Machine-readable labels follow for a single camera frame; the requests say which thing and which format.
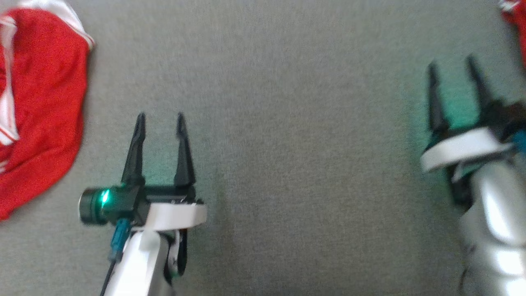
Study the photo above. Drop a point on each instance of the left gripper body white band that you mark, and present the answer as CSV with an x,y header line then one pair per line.
x,y
172,211

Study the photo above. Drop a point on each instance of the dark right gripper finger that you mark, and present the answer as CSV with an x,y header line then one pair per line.
x,y
435,102
481,88

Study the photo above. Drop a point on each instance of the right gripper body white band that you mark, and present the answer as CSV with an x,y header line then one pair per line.
x,y
468,148

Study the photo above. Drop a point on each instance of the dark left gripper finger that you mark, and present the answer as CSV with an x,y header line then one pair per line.
x,y
134,156
184,156

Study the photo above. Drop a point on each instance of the red white sports garment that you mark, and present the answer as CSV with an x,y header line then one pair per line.
x,y
41,115
518,24

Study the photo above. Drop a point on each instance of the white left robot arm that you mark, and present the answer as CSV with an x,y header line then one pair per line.
x,y
139,263

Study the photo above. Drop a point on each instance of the grey fabric sofa seat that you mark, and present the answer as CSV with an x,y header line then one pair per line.
x,y
287,123

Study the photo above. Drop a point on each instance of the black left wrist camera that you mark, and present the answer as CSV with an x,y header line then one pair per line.
x,y
104,205

